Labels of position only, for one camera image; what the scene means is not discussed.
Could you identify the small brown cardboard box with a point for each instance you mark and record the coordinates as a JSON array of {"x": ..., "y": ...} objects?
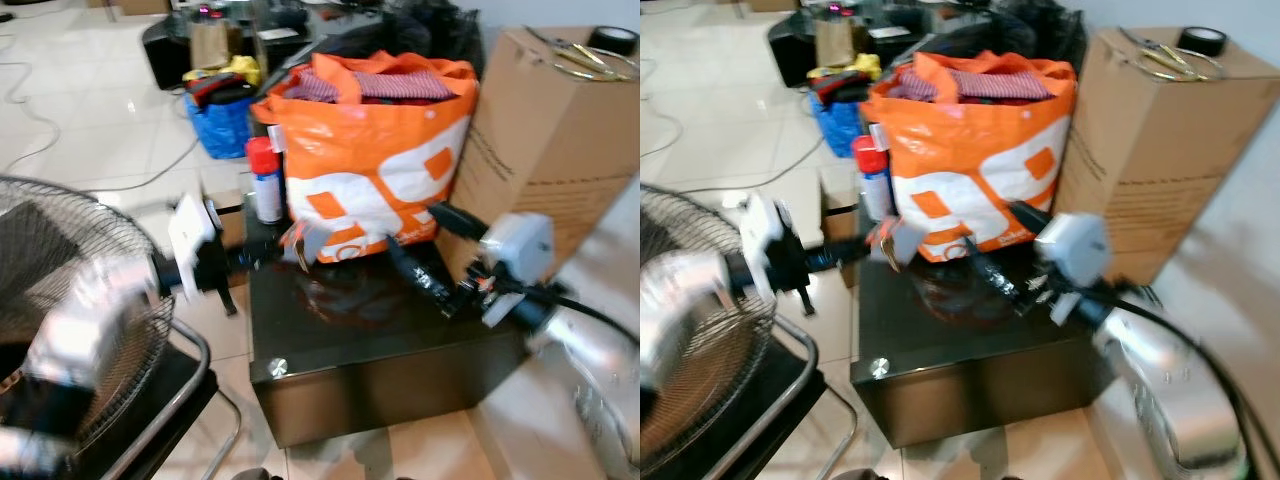
[
  {"x": 228, "y": 215},
  {"x": 838, "y": 200}
]

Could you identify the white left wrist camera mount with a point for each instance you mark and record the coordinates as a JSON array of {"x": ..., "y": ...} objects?
[
  {"x": 190, "y": 230},
  {"x": 762, "y": 240}
]

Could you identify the spray can with red cap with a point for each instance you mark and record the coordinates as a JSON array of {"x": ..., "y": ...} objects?
[
  {"x": 265, "y": 185},
  {"x": 872, "y": 185}
]

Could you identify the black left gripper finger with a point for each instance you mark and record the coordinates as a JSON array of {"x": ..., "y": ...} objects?
[
  {"x": 848, "y": 264},
  {"x": 272, "y": 251},
  {"x": 850, "y": 250},
  {"x": 270, "y": 264}
]

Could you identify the brown paper bag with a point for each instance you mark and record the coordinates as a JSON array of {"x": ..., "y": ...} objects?
[
  {"x": 833, "y": 42},
  {"x": 210, "y": 45}
]

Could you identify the tall brown cardboard box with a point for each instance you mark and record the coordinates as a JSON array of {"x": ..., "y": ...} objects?
[
  {"x": 1170, "y": 150},
  {"x": 560, "y": 140}
]

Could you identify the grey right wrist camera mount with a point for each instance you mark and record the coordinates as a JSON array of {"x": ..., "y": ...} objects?
[
  {"x": 520, "y": 250},
  {"x": 1075, "y": 250}
]

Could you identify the black tape roll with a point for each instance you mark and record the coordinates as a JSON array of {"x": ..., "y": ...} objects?
[
  {"x": 1202, "y": 41},
  {"x": 612, "y": 40}
]

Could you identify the black case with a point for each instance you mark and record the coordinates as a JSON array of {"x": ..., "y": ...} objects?
[
  {"x": 792, "y": 50},
  {"x": 165, "y": 50}
]

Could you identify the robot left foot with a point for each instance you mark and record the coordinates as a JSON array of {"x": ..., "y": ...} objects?
[
  {"x": 254, "y": 474},
  {"x": 872, "y": 474}
]

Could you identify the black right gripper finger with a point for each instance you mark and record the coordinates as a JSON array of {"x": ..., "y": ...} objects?
[
  {"x": 455, "y": 222},
  {"x": 418, "y": 275},
  {"x": 1026, "y": 218},
  {"x": 995, "y": 272}
]

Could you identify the orange and white shopping bag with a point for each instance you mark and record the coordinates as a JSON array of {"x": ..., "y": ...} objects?
[
  {"x": 970, "y": 160},
  {"x": 370, "y": 160}
]

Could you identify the blue shopping bag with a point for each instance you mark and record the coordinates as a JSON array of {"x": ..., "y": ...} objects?
[
  {"x": 835, "y": 125},
  {"x": 222, "y": 125}
]

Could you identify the metal scissors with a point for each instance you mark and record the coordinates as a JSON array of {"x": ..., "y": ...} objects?
[
  {"x": 580, "y": 58},
  {"x": 1170, "y": 58}
]

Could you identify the red striped folded clothes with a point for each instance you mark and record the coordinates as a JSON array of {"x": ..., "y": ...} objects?
[
  {"x": 1000, "y": 85},
  {"x": 400, "y": 85}
]

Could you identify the black plastic bag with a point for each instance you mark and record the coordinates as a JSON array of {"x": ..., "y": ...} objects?
[
  {"x": 430, "y": 30},
  {"x": 1040, "y": 30}
]

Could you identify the yellow cloth item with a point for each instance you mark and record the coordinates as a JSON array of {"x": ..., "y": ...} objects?
[
  {"x": 235, "y": 72},
  {"x": 855, "y": 68}
]

